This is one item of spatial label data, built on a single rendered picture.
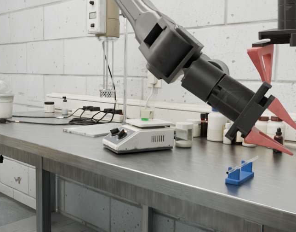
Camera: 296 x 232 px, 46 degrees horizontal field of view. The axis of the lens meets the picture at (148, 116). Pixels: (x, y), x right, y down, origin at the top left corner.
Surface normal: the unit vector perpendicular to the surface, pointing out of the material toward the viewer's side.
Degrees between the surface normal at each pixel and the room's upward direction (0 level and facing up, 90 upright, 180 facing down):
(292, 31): 101
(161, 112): 90
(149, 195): 90
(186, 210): 90
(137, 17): 74
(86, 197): 90
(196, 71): 80
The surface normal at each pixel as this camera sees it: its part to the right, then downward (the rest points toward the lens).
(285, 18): -0.80, 0.24
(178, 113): -0.66, 0.07
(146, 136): 0.46, 0.11
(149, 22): -0.70, -0.21
